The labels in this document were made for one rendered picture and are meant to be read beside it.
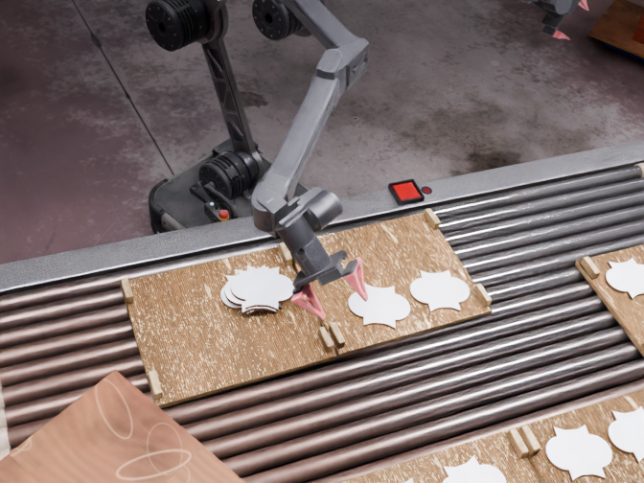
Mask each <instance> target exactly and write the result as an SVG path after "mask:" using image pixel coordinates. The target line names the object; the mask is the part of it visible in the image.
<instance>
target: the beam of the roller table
mask: <svg viewBox="0 0 644 483"><path fill-rule="evenodd" d="M640 163H644V140H640V141H634V142H629V143H625V144H620V145H615V146H610V147H604V148H599V149H591V150H586V151H581V152H575V153H570V154H566V155H561V156H556V157H551V158H546V159H541V160H536V161H531V162H526V163H521V164H516V165H511V166H506V167H501V168H496V169H491V170H486V171H482V172H472V173H467V174H462V175H457V176H453V177H447V178H442V179H437V180H432V181H427V182H423V183H418V184H417V185H418V187H419V188H420V190H421V189H422V187H424V186H427V187H429V188H431V190H432V193H431V194H429V195H426V194H424V193H423V195H424V196H425V199H424V201H422V202H417V203H412V204H407V205H403V206H399V205H398V203H397V201H396V200H395V198H394V197H393V196H392V194H391V192H390V191H389V189H388V190H382V191H377V192H372V193H368V194H363V195H354V196H348V197H343V198H339V201H340V202H341V204H342V207H343V212H342V214H341V215H339V216H338V217H337V218H335V219H334V220H333V221H332V222H331V223H329V224H328V225H327V226H326V227H325V228H323V229H322V230H324V229H329V228H334V227H338V226H343V225H348V224H353V223H358V222H362V221H366V220H371V219H380V218H385V217H390V216H394V215H398V214H403V213H408V212H413V211H418V210H423V209H426V208H431V207H436V206H441V205H446V204H451V203H455V202H459V201H464V200H469V199H474V198H479V197H483V196H492V195H496V194H501V193H506V192H511V191H515V190H520V189H525V188H529V187H534V186H539V185H543V184H548V183H553V182H558V181H562V180H567V179H571V178H576V177H581V176H586V175H591V174H595V173H603V172H608V171H613V170H618V169H623V168H628V167H631V166H634V165H635V164H640ZM278 239H280V237H278V238H277V239H275V238H274V237H272V236H271V235H269V234H268V233H267V232H263V231H261V230H259V229H258V228H257V227H256V226H255V224H254V219H253V216H249V217H244V218H235V219H230V220H226V221H220V222H215V223H210V224H205V225H200V226H196V227H190V228H185V229H180V230H175V231H171V232H166V233H161V234H155V235H150V236H145V237H141V238H136V239H131V240H125V241H116V242H112V243H107V244H102V245H97V246H91V247H86V248H82V249H77V250H72V251H67V252H61V253H57V254H52V255H47V256H42V257H37V258H32V259H27V260H22V261H17V262H12V263H7V264H0V296H3V295H8V294H13V293H17V292H21V291H26V290H31V289H36V288H45V287H49V286H54V285H58V284H63V283H68V282H73V281H77V280H82V279H87V278H91V277H96V276H101V275H105V274H110V273H115V272H120V271H124V270H129V269H133V268H138V267H143V266H148V265H156V264H161V263H165V262H170V261H175V260H180V259H185V258H190V257H193V256H198V255H203V254H208V253H213V252H218V251H222V250H226V249H231V248H236V247H241V246H246V245H250V244H255V243H259V242H268V241H273V240H278Z"/></svg>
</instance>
